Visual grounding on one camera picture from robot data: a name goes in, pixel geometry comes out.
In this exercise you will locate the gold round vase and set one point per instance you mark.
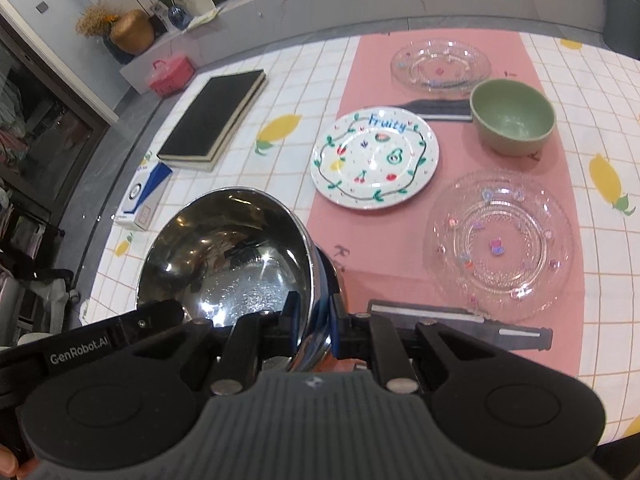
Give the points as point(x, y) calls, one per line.
point(132, 32)

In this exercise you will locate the white fruit print plate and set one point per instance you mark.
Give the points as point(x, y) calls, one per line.
point(375, 160)

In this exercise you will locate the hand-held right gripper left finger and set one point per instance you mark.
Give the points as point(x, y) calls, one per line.
point(280, 331)

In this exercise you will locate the black hardcover book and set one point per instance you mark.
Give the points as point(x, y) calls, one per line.
point(212, 117)

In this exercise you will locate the grey trash bin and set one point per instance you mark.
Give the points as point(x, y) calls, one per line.
point(622, 15)

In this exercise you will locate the clear glass flower plate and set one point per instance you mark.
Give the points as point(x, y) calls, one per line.
point(500, 245)
point(440, 66)

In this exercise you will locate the pink plastic basket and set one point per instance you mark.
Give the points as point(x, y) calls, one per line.
point(171, 75)

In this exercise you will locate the person's left hand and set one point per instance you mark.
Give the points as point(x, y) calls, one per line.
point(6, 462)

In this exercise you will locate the green ceramic bowl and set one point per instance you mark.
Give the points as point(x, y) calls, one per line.
point(512, 120)

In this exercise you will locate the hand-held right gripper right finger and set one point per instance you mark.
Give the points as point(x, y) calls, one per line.
point(339, 327)

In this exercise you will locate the dark glass cabinet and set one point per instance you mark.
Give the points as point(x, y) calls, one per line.
point(40, 125)

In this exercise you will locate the white marble ledge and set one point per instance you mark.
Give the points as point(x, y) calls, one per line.
point(400, 5)

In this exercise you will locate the dried yellow flowers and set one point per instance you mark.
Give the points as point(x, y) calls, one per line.
point(95, 20)

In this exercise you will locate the pink table mat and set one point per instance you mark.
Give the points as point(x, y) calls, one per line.
point(380, 255)

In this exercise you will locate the blue glass vase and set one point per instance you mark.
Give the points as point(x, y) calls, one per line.
point(178, 17)

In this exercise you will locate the black strip with white line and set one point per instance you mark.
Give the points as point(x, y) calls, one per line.
point(440, 109)

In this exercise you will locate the blue and white box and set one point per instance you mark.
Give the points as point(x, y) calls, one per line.
point(145, 195)

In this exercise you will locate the stainless steel bowl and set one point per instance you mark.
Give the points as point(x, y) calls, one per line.
point(225, 255)

